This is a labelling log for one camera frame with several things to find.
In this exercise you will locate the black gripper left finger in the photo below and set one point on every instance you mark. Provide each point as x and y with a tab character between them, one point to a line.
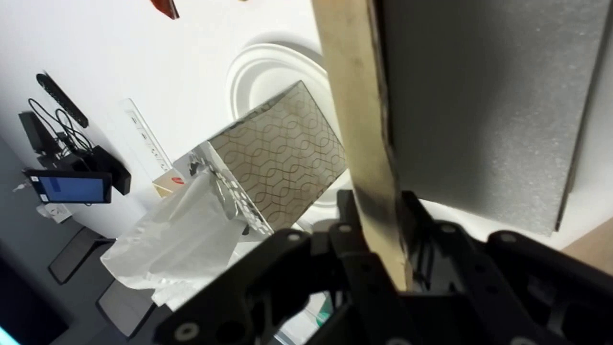
348	223

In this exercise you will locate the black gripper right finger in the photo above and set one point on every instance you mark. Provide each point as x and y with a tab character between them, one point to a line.
419	227

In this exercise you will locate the brown cardboard box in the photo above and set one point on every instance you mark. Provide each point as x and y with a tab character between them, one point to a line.
357	127

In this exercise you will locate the grey foam sheet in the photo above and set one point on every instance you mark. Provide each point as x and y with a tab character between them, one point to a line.
486	108

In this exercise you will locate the white round plate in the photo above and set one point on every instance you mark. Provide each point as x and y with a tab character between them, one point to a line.
269	70

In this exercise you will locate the clear plastic bag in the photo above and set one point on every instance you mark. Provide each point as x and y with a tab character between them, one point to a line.
174	242

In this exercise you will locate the red and white card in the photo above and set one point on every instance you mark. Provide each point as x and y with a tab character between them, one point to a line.
172	185

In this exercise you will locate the clear plastic ruler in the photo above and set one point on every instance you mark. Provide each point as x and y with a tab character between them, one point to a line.
147	135

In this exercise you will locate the dark grey square pad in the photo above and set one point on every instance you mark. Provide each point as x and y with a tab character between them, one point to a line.
126	307
78	256

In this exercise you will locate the black phone blue screen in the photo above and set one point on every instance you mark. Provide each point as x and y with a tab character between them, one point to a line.
70	187

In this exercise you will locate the small red object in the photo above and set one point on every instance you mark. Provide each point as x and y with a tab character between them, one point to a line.
168	7

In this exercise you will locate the black marker pen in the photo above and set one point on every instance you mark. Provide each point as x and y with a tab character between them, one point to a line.
61	99

